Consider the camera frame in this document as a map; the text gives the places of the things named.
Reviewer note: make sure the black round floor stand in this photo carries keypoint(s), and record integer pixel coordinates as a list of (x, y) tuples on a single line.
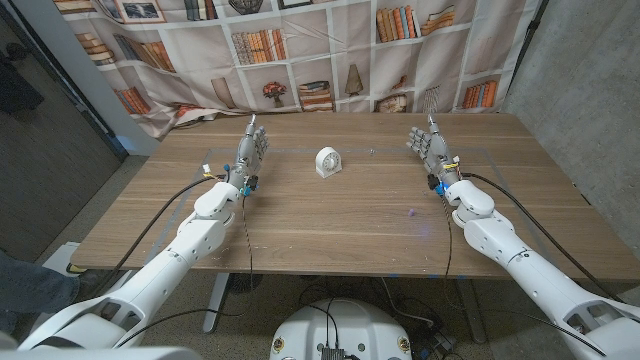
[(242, 282)]

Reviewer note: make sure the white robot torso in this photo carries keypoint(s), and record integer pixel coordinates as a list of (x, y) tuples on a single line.
[(350, 330)]

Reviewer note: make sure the white kitchen timer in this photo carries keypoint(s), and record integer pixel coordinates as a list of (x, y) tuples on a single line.
[(327, 162)]

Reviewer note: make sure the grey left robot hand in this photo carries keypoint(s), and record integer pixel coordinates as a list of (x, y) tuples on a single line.
[(245, 155)]

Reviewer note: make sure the person's leg in jeans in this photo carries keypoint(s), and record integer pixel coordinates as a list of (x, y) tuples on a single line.
[(30, 290)]

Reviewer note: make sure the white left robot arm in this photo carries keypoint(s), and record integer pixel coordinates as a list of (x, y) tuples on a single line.
[(165, 270)]

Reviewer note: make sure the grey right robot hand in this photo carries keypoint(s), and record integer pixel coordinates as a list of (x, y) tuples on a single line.
[(437, 152)]

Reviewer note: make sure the black backdrop pole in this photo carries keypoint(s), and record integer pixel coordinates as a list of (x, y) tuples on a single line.
[(530, 30)]

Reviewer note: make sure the grey power adapter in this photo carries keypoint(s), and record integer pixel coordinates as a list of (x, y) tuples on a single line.
[(442, 341)]

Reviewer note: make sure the printed bookshelf backdrop cloth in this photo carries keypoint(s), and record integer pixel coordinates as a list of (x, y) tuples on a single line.
[(320, 50)]

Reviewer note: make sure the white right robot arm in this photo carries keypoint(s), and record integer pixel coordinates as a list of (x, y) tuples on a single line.
[(525, 270)]

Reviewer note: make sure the white table leg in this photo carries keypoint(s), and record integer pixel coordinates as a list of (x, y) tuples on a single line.
[(216, 305)]

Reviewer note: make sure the black box on torso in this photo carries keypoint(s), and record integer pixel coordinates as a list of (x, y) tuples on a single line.
[(332, 353)]

